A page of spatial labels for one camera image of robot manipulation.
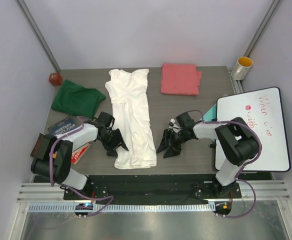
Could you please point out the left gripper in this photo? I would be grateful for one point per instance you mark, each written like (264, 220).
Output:
(118, 141)

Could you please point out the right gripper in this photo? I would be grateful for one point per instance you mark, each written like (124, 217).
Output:
(172, 151)

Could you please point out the white t shirt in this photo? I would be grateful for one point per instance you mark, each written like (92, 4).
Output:
(128, 95)

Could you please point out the white whiteboard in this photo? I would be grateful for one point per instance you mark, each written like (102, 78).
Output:
(262, 111)

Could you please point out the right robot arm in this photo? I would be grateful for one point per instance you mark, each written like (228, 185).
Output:
(241, 146)

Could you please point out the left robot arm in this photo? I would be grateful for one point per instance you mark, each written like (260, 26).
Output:
(53, 157)

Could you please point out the red white book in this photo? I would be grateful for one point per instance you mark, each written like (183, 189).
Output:
(78, 153)

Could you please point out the blue book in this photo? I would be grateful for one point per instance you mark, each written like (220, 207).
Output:
(65, 125)

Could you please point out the teal board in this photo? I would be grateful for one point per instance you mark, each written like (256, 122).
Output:
(211, 114)

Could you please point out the green t shirt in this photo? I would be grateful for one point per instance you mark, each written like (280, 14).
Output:
(76, 100)

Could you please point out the folded pink t shirt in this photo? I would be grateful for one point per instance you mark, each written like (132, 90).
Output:
(180, 79)

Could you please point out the brown orange book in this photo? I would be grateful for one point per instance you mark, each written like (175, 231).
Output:
(41, 144)

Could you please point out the red cube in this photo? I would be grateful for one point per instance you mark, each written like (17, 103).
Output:
(55, 79)

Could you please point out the yellow white mug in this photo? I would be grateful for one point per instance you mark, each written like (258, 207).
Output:
(241, 68)

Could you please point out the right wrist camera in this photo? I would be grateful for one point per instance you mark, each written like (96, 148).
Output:
(181, 122)

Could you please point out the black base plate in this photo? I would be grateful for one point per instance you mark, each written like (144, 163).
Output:
(159, 189)

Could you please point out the aluminium rail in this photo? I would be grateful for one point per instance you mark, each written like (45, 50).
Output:
(264, 189)

